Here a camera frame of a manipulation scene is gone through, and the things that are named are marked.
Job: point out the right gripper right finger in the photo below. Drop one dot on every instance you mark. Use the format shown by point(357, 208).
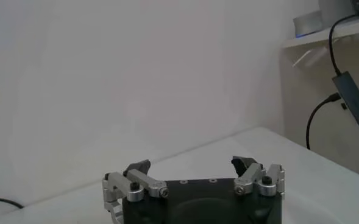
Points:
point(252, 175)

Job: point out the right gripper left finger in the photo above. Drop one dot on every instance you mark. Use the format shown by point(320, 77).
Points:
point(145, 181)

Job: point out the black usb hub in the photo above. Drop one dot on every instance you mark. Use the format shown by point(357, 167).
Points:
point(353, 97)

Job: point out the grey cylinder speaker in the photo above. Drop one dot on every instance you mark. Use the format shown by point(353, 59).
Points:
point(307, 22)

